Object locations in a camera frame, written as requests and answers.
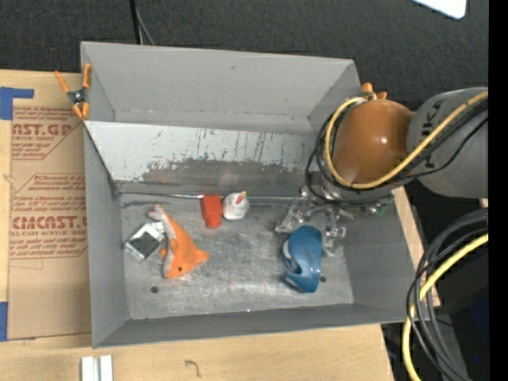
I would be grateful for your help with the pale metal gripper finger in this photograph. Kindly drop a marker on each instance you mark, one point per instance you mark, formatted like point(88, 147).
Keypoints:
point(334, 234)
point(289, 221)

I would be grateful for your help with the blue sunglasses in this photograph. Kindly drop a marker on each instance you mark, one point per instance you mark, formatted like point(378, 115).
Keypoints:
point(305, 252)

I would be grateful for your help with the white toy chicken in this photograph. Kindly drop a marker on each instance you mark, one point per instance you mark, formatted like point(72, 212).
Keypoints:
point(235, 208)

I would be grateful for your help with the grey metal bin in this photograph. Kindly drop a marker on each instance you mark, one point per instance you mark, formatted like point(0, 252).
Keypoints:
point(246, 276)

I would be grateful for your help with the red-orange small block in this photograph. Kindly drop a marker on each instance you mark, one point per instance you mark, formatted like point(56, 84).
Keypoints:
point(211, 209)

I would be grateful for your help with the orange toy fish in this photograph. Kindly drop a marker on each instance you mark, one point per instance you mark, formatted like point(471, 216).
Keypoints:
point(182, 252)

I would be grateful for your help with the brown cardboard board red print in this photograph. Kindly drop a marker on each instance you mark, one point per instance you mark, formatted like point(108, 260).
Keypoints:
point(47, 284)

